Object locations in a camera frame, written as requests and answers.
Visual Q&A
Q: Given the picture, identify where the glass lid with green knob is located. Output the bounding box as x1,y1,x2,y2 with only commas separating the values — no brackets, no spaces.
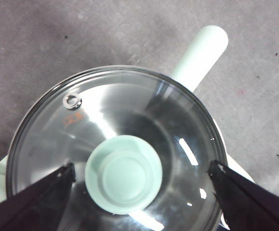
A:
6,64,228,231

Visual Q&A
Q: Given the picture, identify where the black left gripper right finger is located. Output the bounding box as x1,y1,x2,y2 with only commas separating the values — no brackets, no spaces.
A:
208,160,279,231

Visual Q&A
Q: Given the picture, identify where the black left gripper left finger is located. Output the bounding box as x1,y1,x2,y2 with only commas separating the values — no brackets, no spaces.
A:
0,163,76,231

